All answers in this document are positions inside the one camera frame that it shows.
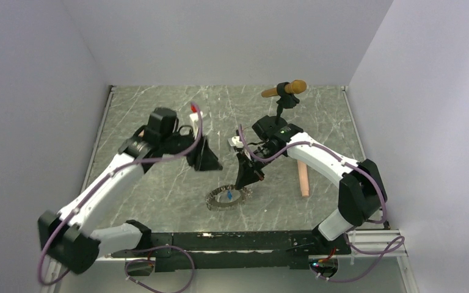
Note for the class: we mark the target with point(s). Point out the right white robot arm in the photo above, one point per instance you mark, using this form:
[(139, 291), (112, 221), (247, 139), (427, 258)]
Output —
[(361, 192)]

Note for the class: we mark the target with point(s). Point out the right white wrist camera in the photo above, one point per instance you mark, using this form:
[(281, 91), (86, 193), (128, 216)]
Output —
[(235, 143)]

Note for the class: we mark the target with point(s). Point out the pink wooden cylinder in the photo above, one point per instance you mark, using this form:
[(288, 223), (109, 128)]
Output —
[(303, 179)]

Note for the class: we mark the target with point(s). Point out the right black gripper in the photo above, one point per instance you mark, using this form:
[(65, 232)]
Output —
[(248, 174)]

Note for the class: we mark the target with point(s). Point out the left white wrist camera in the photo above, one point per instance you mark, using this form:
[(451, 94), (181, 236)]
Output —
[(195, 122)]

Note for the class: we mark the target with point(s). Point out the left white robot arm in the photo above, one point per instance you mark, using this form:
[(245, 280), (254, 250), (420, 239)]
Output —
[(71, 237)]

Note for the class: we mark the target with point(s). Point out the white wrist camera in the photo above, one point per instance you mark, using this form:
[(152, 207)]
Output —
[(195, 122), (235, 143)]

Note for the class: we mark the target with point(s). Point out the black base frame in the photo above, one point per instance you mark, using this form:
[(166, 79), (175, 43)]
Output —
[(293, 249)]

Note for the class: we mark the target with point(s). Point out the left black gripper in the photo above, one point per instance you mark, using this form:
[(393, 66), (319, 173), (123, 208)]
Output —
[(203, 159)]

